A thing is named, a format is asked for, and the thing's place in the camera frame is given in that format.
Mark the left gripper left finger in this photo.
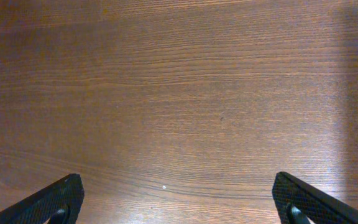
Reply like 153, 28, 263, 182
0, 174, 85, 224

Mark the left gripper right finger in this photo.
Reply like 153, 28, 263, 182
272, 172, 358, 224

